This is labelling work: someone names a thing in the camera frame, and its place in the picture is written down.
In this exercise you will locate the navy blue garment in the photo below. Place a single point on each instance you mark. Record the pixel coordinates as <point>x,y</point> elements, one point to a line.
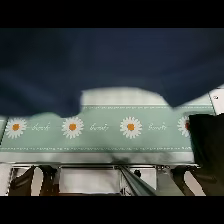
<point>110,60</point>

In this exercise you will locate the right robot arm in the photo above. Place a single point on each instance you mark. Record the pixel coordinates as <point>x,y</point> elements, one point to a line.
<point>208,150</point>

